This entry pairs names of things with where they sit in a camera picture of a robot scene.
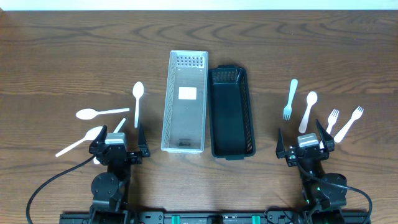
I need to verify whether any white fork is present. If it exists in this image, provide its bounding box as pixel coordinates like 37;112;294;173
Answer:
334;106;364;142
326;109;340;134

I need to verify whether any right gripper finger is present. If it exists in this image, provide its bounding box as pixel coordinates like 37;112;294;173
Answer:
315;119;334;145
276;128;285;152

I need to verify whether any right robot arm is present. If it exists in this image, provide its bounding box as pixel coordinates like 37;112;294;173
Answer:
275;121;348;223

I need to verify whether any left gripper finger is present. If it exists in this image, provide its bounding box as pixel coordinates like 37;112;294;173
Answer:
137;123;147;146
90;125;108;146

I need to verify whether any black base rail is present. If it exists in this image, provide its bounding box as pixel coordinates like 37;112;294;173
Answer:
59;210;367;224

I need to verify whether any pale blue plastic fork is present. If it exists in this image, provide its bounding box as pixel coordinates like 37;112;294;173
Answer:
283;79;298;120

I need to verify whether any white spoon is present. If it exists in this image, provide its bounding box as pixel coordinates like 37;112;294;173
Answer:
298;91;318;134
93;118;126;164
132;82;144;128

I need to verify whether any black perforated plastic basket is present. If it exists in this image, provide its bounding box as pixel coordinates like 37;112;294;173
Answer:
208;65;256;160

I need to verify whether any white spoon diagonal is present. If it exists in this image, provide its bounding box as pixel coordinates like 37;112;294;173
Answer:
55;126;103;157

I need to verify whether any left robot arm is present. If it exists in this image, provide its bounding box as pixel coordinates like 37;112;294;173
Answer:
88;124;150;224

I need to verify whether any clear perforated plastic basket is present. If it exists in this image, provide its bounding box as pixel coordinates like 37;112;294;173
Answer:
161;50;208;154

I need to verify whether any white spoon horizontal left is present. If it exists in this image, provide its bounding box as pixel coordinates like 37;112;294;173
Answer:
76;108;130;120

